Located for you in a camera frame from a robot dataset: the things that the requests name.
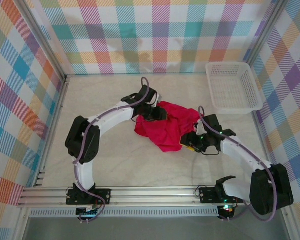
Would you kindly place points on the red t-shirt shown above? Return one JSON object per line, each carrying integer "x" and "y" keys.
{"x": 165, "y": 135}

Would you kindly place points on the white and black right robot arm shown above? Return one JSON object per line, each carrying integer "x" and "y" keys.
{"x": 240, "y": 152}

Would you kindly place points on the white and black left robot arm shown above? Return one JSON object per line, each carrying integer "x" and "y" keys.
{"x": 110, "y": 117}

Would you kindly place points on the white plastic basket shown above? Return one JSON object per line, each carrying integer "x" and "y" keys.
{"x": 233, "y": 87}

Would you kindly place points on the aluminium mounting beam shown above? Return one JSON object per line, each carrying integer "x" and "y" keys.
{"x": 152, "y": 195}

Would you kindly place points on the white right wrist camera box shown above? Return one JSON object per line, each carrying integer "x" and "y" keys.
{"x": 201, "y": 128}

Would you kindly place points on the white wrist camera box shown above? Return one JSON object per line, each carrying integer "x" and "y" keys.
{"x": 201, "y": 128}
{"x": 159, "y": 98}

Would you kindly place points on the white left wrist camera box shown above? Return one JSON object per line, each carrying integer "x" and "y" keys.
{"x": 159, "y": 98}

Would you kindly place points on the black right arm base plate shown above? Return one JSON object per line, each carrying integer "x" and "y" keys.
{"x": 206, "y": 197}

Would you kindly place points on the aluminium rail under checked wall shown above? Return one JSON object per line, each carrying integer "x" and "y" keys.
{"x": 115, "y": 74}

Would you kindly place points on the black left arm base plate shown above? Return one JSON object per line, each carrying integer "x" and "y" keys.
{"x": 71, "y": 200}

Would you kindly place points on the aluminium frame post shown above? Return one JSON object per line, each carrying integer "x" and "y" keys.
{"x": 265, "y": 32}
{"x": 43, "y": 42}

